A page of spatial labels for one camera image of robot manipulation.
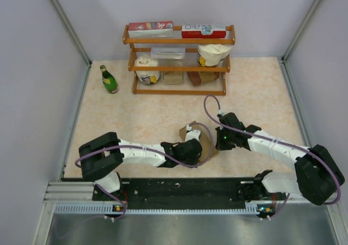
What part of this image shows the large white paper bag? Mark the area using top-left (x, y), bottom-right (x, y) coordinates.
top-left (197, 44), bottom-right (233, 67)

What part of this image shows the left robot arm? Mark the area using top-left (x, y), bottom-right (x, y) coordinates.
top-left (75, 130), bottom-right (202, 200)

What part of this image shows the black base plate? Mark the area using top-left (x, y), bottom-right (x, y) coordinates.
top-left (92, 177), bottom-right (288, 210)

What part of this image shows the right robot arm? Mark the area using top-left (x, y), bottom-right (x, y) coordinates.
top-left (216, 112), bottom-right (345, 205)

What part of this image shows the clear plastic container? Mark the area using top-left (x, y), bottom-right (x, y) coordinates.
top-left (151, 47), bottom-right (185, 60)

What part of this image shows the wooden three-tier shelf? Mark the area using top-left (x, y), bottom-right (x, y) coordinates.
top-left (122, 25), bottom-right (235, 96)

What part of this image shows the red white carton box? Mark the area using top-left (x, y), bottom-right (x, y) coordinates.
top-left (181, 24), bottom-right (227, 39)

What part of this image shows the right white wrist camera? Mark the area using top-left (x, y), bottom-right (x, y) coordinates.
top-left (217, 109), bottom-right (225, 117)

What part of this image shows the grey slotted cable duct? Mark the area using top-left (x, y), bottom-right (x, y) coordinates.
top-left (54, 203), bottom-right (274, 215)

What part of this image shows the red silver foil box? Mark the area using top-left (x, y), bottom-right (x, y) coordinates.
top-left (128, 21), bottom-right (173, 38)

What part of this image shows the small white flour bag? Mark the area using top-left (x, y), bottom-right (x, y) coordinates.
top-left (134, 54), bottom-right (161, 85)

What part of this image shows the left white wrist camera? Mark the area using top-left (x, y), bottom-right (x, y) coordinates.
top-left (185, 125), bottom-right (201, 142)

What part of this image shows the tan cardboard block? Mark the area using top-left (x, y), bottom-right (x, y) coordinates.
top-left (163, 71), bottom-right (183, 85)

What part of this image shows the brown cardboard box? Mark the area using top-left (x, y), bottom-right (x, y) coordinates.
top-left (179, 121), bottom-right (219, 166)

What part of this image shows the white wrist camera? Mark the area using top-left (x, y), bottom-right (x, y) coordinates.
top-left (217, 109), bottom-right (225, 117)
top-left (185, 125), bottom-right (201, 142)

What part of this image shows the brown brick package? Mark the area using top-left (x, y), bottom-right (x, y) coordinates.
top-left (187, 72), bottom-right (220, 87)

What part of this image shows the green glass bottle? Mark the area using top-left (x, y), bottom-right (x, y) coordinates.
top-left (100, 65), bottom-right (119, 94)

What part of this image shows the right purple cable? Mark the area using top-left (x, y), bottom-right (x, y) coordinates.
top-left (203, 95), bottom-right (342, 220)

